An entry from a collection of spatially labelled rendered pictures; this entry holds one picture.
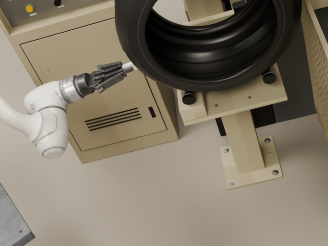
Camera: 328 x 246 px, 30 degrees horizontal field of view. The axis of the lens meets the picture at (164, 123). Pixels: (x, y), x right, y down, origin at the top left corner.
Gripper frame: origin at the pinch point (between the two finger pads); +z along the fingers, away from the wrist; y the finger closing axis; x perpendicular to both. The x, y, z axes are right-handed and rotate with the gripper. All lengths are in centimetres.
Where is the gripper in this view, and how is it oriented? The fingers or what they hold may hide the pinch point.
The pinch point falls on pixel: (133, 65)
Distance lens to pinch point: 209.0
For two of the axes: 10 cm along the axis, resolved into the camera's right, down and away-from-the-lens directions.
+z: 9.1, -3.3, -2.4
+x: 4.0, 6.4, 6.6
